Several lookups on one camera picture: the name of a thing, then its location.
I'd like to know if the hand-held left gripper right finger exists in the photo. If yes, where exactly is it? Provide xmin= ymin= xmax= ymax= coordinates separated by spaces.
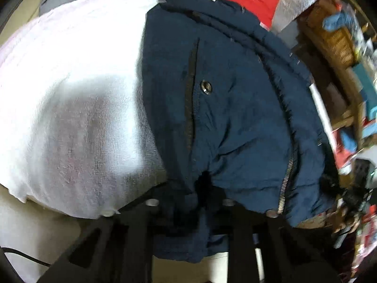
xmin=221 ymin=199 xmax=334 ymax=283

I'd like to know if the navy blue zip jacket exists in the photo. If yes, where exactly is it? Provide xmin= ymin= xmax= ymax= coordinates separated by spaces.
xmin=141 ymin=0 xmax=339 ymax=264

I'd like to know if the white blanket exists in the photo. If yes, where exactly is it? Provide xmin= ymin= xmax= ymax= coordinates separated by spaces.
xmin=0 ymin=0 xmax=224 ymax=221

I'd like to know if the wooden side table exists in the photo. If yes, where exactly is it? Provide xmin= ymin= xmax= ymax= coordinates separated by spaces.
xmin=297 ymin=15 xmax=373 ymax=160

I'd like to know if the cream leather sofa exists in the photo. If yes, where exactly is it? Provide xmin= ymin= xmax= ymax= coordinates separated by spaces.
xmin=0 ymin=0 xmax=260 ymax=283

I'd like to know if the black cable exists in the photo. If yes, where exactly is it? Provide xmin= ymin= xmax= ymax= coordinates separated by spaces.
xmin=0 ymin=245 xmax=52 ymax=268

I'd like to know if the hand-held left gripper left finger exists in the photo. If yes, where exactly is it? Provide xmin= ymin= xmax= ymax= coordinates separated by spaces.
xmin=38 ymin=198 xmax=161 ymax=283

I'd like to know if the wicker basket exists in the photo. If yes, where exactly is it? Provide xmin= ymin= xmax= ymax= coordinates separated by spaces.
xmin=306 ymin=3 xmax=357 ymax=69

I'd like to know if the blue cloth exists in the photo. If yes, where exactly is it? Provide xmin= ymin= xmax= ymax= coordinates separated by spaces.
xmin=322 ymin=14 xmax=354 ymax=33

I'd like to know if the red pillow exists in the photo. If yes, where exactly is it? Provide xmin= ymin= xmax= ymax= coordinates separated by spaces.
xmin=218 ymin=0 xmax=281 ymax=28

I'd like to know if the teal box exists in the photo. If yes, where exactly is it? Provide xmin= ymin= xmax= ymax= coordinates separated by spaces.
xmin=351 ymin=63 xmax=373 ymax=98

